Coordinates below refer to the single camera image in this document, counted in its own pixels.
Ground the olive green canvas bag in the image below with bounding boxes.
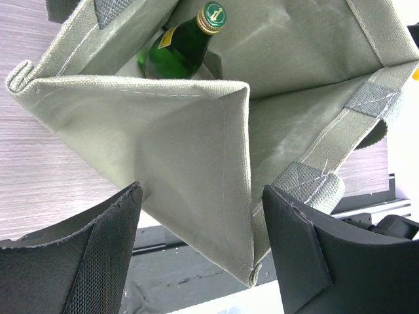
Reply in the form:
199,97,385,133
5,1,418,287

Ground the green glass bottle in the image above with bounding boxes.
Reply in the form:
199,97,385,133
137,1,227,79

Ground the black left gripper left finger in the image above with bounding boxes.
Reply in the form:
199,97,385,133
1,182,143,313

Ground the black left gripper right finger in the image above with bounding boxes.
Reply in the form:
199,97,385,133
262,186,418,313

